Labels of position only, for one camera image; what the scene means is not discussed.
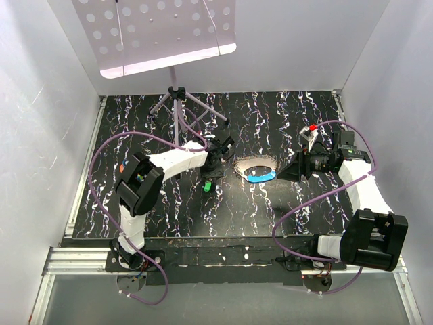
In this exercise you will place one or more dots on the key with green tag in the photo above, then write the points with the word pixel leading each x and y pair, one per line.
pixel 207 186

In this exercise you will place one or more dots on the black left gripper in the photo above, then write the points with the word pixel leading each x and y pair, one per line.
pixel 216 173

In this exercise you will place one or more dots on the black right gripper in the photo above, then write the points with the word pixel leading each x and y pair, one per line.
pixel 302 166

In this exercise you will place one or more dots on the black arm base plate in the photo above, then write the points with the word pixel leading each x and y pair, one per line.
pixel 219 260

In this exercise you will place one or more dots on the aluminium frame rail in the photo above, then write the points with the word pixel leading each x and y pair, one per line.
pixel 76 261

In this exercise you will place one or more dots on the perforated music stand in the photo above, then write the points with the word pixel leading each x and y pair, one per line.
pixel 131 37

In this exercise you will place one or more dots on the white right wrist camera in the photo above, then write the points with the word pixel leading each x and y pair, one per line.
pixel 308 136

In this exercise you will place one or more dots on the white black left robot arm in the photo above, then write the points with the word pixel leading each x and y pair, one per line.
pixel 141 179

